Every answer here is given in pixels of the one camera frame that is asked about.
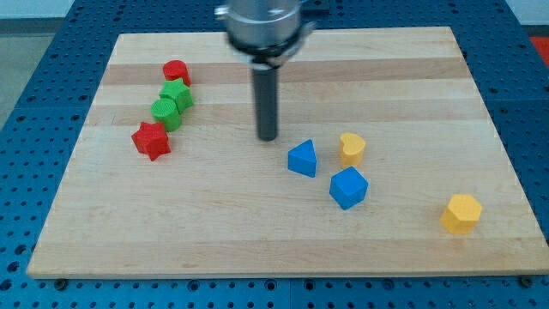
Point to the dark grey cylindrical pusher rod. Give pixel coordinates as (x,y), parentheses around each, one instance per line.
(265,88)

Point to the yellow hexagon block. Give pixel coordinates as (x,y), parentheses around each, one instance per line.
(461,214)

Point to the red cylinder block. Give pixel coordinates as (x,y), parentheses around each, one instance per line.
(175,69)

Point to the wooden board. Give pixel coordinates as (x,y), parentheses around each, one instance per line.
(224,204)

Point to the green star block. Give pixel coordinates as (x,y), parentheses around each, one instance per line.
(179,92)

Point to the red star block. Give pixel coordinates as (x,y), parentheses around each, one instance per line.
(151,139)

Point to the green cylinder block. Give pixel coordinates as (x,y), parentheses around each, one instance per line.
(166,111)

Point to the blue cube block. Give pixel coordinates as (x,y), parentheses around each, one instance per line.
(348,187)

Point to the blue triangle block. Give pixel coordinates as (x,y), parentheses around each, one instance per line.
(302,159)

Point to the yellow heart block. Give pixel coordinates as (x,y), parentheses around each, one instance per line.
(351,149)

